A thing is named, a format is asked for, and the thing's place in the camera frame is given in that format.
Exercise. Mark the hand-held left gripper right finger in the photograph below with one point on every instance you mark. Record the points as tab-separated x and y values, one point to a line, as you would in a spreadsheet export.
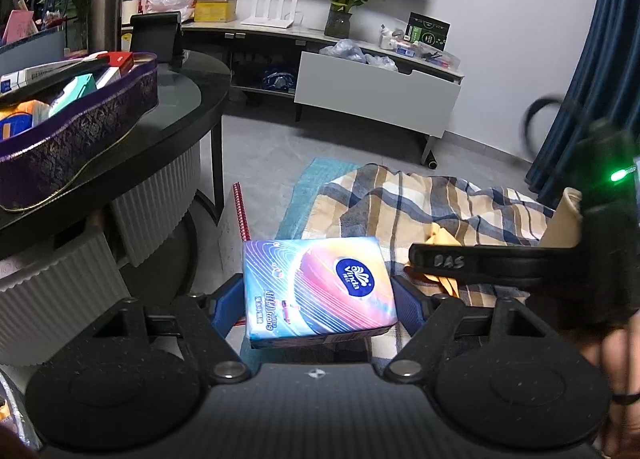
410	309

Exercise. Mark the grey ribbed stool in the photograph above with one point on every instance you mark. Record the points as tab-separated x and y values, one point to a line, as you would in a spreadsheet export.
155	204
55	299

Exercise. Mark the blue curtain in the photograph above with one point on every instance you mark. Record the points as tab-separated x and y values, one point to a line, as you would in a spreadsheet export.
600	39

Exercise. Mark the crumpled plastic bags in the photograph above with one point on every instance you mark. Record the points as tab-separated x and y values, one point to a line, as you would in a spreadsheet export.
350	51

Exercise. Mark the pile of assorted packets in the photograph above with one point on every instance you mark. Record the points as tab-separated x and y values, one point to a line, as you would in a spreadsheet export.
50	94

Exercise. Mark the round black table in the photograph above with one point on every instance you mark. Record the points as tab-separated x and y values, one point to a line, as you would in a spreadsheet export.
190	89

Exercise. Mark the red spiral notebook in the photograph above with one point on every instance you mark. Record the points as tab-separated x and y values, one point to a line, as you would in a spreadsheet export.
242	214

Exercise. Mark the pink card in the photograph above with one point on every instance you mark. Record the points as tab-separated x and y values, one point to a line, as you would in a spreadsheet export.
20	26

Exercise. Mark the teal mat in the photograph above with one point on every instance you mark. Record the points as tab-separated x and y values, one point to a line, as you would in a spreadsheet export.
310	189

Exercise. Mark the yellow box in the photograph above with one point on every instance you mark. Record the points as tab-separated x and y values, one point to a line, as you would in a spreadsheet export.
215	10

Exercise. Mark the black tablet stand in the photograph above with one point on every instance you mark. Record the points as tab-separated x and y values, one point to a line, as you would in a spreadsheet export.
155	36

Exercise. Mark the purple patterned tray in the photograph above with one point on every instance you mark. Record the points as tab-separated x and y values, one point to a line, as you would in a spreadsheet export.
75	149

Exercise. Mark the white drawer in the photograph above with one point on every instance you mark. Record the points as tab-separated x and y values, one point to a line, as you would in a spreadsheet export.
375	94

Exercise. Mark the yellow cloth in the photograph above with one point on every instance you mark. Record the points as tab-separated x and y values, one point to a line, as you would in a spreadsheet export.
442	235

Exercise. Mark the blue plastic bag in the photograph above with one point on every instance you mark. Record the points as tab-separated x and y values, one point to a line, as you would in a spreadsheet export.
277	80

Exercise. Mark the white router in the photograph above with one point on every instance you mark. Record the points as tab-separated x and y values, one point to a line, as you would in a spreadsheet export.
270	14

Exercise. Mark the white cup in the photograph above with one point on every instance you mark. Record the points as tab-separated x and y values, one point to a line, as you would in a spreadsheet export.
131	4

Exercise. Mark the plaid blanket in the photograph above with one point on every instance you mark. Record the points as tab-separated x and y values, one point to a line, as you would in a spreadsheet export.
410	204

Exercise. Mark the pile of small items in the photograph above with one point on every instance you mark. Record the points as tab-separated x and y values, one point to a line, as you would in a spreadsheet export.
425	53

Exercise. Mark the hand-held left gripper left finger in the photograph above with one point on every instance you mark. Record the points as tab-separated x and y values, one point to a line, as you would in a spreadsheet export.
225	304

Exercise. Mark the white television stand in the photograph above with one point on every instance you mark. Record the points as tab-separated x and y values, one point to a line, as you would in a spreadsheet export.
260	36

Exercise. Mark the person's right hand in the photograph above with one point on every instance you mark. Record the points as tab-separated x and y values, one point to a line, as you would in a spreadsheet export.
622	364

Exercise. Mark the black and green box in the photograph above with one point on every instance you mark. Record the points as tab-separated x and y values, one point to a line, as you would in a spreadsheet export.
427	31

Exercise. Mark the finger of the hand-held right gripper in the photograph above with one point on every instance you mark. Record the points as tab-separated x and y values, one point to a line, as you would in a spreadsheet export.
500	264

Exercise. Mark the steel thermos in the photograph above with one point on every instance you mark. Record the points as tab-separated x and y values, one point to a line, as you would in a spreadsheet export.
105	19

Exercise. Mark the grey storage bin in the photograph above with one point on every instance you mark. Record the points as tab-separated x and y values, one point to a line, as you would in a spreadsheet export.
35	51

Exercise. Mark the colourful tissue pack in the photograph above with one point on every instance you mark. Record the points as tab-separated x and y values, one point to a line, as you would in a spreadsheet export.
310	284

